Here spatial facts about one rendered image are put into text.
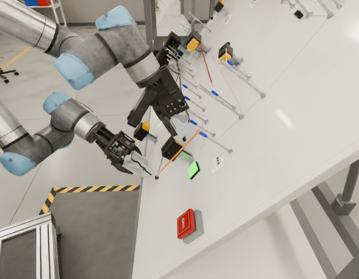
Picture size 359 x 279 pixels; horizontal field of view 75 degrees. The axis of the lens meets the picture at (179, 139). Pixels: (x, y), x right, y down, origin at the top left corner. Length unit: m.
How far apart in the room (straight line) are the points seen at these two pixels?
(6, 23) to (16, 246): 1.44
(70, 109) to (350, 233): 0.83
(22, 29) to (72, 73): 0.15
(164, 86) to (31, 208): 1.87
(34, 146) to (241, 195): 0.55
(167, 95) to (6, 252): 1.49
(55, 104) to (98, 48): 0.26
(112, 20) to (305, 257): 0.89
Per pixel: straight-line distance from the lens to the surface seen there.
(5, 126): 0.74
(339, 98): 0.48
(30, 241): 1.81
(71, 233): 2.00
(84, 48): 0.53
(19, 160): 0.73
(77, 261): 1.87
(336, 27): 0.62
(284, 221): 1.01
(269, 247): 0.93
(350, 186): 0.76
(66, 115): 0.72
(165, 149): 0.67
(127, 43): 0.54
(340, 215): 0.84
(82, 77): 0.53
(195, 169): 0.64
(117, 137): 0.68
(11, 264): 1.78
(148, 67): 0.55
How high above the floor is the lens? 1.58
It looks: 38 degrees down
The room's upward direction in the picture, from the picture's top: straight up
